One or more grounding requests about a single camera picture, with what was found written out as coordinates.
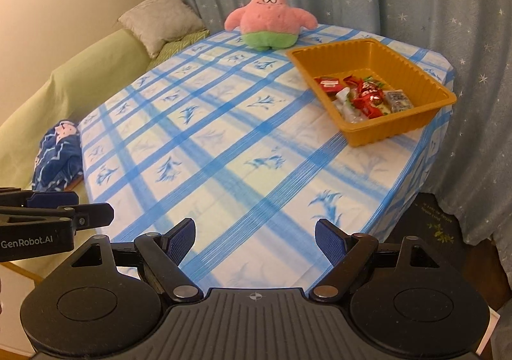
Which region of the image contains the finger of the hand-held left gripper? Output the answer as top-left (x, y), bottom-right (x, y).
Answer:
top-left (0, 188), bottom-right (79, 209)
top-left (0, 203), bottom-right (115, 230)

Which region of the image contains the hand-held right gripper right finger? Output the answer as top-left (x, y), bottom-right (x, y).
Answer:
top-left (308, 219), bottom-right (441, 302)

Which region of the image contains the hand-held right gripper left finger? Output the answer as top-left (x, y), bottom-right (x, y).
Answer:
top-left (70, 218), bottom-right (204, 303)

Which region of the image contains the white snack packet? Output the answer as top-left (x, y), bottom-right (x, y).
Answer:
top-left (335, 88), bottom-right (355, 112)

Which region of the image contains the glossy red snack packet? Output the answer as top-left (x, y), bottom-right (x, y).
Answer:
top-left (352, 80), bottom-right (387, 119)

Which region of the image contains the grey snack packet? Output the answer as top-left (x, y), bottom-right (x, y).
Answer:
top-left (384, 90), bottom-right (414, 113)

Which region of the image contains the red snack packet silver label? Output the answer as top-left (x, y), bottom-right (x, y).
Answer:
top-left (313, 76), bottom-right (345, 93)

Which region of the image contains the orange plastic tray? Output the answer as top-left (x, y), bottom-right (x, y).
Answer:
top-left (287, 38), bottom-right (457, 148)

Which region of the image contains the blue printed blanket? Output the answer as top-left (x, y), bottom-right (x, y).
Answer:
top-left (32, 120), bottom-right (84, 192)

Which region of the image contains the dark printed mat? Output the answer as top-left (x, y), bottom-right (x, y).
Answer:
top-left (372, 192), bottom-right (500, 265)

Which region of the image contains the green covered sofa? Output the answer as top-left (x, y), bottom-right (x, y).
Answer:
top-left (0, 29), bottom-right (209, 276)

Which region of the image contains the blue checked tablecloth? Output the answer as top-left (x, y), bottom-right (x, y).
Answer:
top-left (77, 25), bottom-right (455, 290)

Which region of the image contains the green zigzag cushion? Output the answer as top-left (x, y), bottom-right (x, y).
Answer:
top-left (149, 29), bottom-right (211, 70)

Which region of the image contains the beige cushion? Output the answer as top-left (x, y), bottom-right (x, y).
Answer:
top-left (117, 0), bottom-right (206, 60)

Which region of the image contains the pink starfish plush toy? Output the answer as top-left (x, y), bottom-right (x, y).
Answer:
top-left (224, 0), bottom-right (318, 50)

